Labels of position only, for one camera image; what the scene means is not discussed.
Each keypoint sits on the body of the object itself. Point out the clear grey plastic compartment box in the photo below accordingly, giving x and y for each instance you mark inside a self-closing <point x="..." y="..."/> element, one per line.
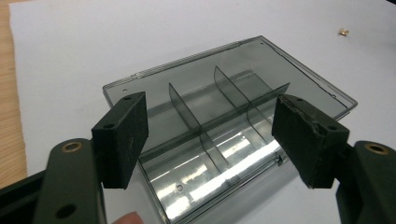
<point x="199" y="93"/>

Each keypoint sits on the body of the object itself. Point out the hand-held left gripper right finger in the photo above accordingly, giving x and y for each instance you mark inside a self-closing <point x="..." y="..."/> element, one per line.
<point x="306" y="140"/>

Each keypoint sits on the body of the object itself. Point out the small brass part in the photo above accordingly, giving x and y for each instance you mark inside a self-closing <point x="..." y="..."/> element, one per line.
<point x="343" y="31"/>

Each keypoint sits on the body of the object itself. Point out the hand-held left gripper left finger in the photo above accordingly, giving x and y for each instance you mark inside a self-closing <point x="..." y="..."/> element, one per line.
<point x="120" y="140"/>

